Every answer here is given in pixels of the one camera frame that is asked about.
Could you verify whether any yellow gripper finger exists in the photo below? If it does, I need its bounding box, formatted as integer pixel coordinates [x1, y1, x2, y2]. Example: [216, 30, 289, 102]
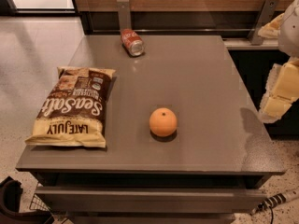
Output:
[258, 14, 284, 39]
[259, 59, 299, 123]

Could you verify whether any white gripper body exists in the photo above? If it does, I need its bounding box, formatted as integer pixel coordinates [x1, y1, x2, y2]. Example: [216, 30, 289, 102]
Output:
[278, 0, 299, 57]

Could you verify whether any red coke can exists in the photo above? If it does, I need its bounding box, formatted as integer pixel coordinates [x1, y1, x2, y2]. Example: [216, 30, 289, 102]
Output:
[121, 29, 145, 57]

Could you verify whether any orange fruit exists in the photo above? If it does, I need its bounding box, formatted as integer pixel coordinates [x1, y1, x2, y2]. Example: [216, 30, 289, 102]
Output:
[149, 107, 178, 137]

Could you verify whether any Late July chips bag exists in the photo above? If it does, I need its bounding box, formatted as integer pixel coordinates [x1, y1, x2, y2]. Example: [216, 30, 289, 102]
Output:
[25, 66, 115, 147]

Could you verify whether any grey cabinet drawer front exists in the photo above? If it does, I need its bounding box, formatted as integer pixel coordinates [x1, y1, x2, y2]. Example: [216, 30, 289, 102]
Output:
[36, 187, 265, 214]

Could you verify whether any black object at floor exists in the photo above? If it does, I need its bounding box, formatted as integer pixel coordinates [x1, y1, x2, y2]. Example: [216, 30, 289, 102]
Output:
[0, 176, 54, 224]

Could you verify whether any right metal bracket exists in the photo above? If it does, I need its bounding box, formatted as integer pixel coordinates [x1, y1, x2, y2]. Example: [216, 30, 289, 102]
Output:
[248, 0, 279, 46]

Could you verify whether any metal bracket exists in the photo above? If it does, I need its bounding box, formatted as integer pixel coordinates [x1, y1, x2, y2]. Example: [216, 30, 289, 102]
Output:
[248, 0, 279, 46]
[117, 0, 132, 32]

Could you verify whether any striped cable on floor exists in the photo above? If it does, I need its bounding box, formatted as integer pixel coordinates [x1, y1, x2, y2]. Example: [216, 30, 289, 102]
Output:
[250, 188, 299, 216]

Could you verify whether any left metal bracket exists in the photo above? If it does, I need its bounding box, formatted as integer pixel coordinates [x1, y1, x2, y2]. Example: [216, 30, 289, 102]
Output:
[117, 0, 132, 32]

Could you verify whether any wire basket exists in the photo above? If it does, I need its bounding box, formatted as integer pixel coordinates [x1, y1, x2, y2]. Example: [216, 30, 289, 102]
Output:
[29, 194, 50, 211]

